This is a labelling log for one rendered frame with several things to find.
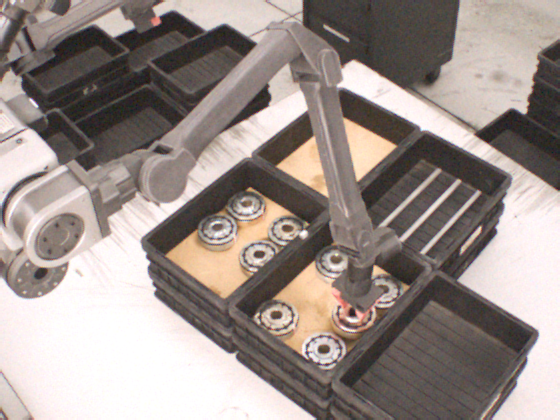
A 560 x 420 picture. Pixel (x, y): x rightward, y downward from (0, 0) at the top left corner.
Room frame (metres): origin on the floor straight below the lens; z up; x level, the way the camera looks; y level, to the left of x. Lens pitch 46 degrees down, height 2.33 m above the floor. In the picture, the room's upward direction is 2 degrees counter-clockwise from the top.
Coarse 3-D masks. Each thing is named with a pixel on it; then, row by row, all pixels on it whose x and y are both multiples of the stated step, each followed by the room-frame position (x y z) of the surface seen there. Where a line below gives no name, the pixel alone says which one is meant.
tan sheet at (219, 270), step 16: (256, 192) 1.47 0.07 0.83; (224, 208) 1.41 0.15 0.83; (272, 208) 1.41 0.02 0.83; (192, 240) 1.30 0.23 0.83; (240, 240) 1.30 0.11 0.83; (256, 240) 1.30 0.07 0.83; (176, 256) 1.25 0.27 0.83; (192, 256) 1.25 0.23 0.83; (208, 256) 1.25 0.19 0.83; (224, 256) 1.25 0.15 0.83; (192, 272) 1.20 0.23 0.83; (208, 272) 1.20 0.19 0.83; (224, 272) 1.19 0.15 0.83; (240, 272) 1.19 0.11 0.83; (224, 288) 1.14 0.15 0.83
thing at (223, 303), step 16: (224, 176) 1.43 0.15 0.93; (208, 192) 1.38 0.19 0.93; (304, 192) 1.37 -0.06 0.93; (160, 224) 1.27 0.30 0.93; (144, 240) 1.22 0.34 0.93; (160, 256) 1.17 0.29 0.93; (272, 256) 1.16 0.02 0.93; (176, 272) 1.12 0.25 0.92; (256, 272) 1.11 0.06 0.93; (208, 288) 1.07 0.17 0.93; (240, 288) 1.07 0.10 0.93; (224, 304) 1.03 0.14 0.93
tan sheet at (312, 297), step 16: (304, 272) 1.19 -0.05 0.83; (384, 272) 1.18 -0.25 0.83; (288, 288) 1.14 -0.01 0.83; (304, 288) 1.14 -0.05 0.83; (320, 288) 1.14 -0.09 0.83; (304, 304) 1.09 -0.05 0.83; (320, 304) 1.09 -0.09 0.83; (304, 320) 1.04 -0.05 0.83; (320, 320) 1.04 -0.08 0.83; (304, 336) 1.00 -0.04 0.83
